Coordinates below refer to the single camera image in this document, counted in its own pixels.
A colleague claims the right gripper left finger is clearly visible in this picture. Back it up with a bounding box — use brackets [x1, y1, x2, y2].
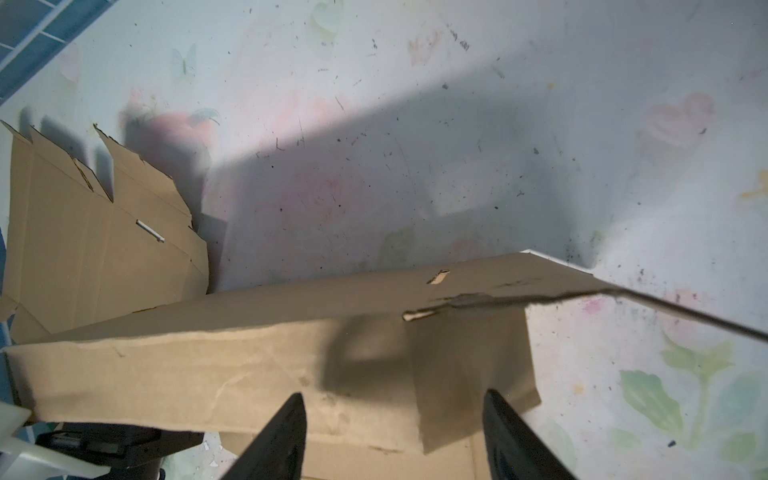
[222, 392, 307, 480]

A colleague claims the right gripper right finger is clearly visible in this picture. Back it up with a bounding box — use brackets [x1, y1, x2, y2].
[482, 389, 576, 480]

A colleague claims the left flat cardboard sheet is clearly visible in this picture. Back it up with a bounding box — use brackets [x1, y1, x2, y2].
[1, 131, 209, 343]

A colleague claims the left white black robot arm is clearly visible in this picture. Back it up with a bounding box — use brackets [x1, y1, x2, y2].
[1, 402, 204, 479]

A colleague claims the cardboard box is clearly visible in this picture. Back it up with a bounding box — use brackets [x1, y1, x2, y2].
[7, 252, 767, 479]

